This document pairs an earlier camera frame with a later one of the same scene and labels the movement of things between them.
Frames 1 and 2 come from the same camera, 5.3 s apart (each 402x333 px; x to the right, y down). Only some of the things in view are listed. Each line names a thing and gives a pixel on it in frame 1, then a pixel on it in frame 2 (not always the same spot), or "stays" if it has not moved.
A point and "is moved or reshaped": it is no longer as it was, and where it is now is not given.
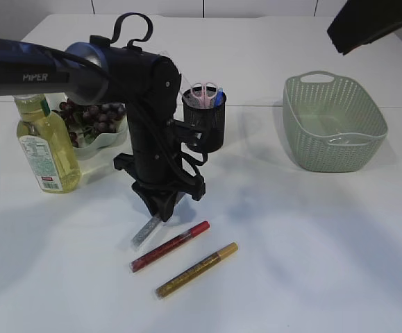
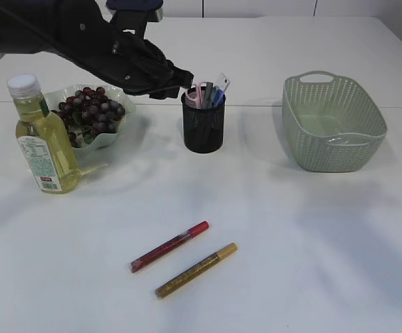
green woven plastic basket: (331, 123) stays
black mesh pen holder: (204, 108) stays
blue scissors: (219, 98) stays
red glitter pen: (141, 261) stays
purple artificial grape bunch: (85, 121) stays
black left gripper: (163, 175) to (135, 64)
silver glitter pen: (146, 229) to (209, 95)
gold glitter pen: (176, 282) stays
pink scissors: (205, 92) to (194, 93)
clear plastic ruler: (181, 73) is moved or reshaped
